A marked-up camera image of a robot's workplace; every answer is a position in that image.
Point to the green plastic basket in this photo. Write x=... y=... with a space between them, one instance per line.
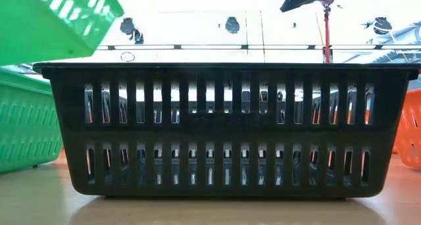
x=39 y=27
x=26 y=129

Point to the black plastic basket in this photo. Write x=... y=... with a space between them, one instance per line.
x=210 y=129

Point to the dark round background fixture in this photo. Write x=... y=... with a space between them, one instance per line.
x=232 y=25
x=127 y=26
x=382 y=26

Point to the orange plastic basket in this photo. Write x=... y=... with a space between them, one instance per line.
x=411 y=129

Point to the long horizontal background rail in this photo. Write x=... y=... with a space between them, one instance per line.
x=210 y=47

